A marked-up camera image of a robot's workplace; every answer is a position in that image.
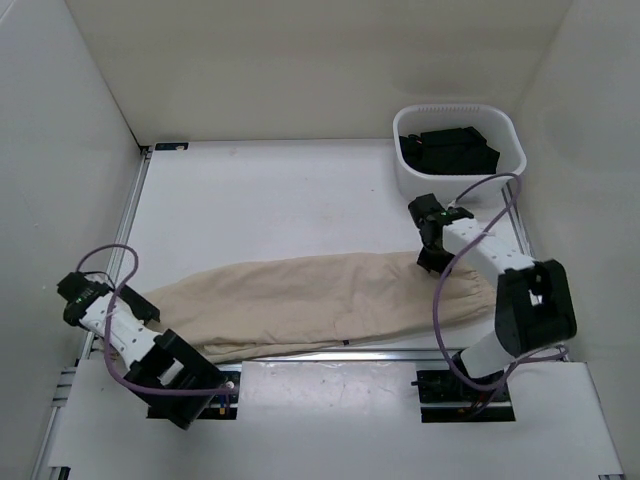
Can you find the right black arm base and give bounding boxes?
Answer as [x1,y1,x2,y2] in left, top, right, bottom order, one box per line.
[411,370,516,424]

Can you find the beige trousers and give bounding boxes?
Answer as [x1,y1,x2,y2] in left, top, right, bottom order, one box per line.
[145,252,495,363]

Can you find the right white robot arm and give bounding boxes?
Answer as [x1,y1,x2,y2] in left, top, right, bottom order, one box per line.
[408,194,577,400]

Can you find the folded black trousers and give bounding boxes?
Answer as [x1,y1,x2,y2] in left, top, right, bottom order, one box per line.
[399,126,501,176]

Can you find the white front cover board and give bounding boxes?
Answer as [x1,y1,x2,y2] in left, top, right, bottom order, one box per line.
[49,360,623,479]

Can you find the aluminium table frame rail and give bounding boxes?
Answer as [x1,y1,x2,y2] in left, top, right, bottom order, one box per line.
[29,142,566,480]

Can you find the white plastic basket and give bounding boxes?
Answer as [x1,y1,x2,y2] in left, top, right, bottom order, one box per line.
[392,104,527,203]

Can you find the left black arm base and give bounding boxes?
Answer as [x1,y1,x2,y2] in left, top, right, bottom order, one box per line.
[146,364,241,429]

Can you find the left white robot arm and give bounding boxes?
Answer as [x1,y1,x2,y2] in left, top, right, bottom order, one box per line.
[57,272,227,430]

